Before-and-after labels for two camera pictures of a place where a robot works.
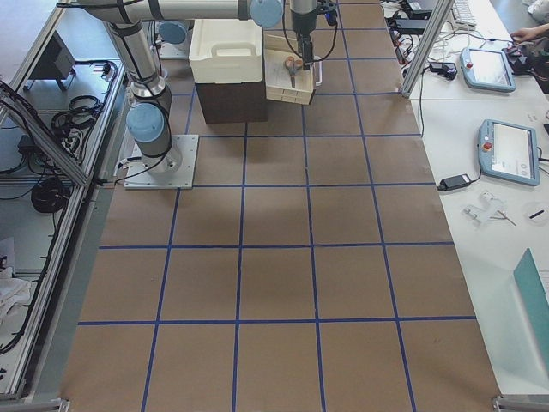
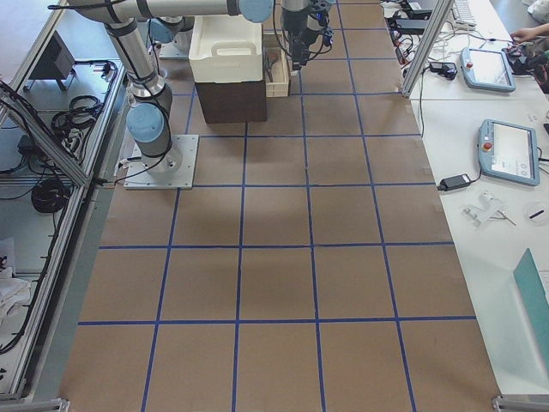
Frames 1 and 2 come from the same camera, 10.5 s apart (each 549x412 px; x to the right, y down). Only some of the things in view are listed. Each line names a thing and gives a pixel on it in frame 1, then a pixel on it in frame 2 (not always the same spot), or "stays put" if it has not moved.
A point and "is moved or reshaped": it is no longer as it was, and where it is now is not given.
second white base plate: (179, 50) stays put
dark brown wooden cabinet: (239, 102) stays put
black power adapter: (454, 182) stays put
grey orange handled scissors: (292, 64) to (269, 61)
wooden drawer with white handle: (286, 78) is moved or reshaped
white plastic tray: (226, 51) stays put
